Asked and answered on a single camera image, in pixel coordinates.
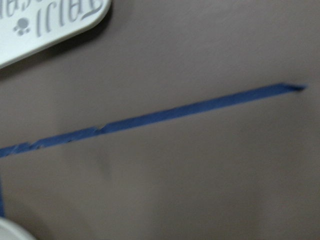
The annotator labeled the white bear serving tray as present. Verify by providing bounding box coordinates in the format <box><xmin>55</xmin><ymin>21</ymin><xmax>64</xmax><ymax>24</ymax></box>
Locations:
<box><xmin>0</xmin><ymin>0</ymin><xmax>112</xmax><ymax>68</ymax></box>

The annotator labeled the beige round plate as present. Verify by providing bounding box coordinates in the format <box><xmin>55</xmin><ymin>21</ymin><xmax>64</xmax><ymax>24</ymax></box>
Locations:
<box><xmin>0</xmin><ymin>217</ymin><xmax>36</xmax><ymax>240</ymax></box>

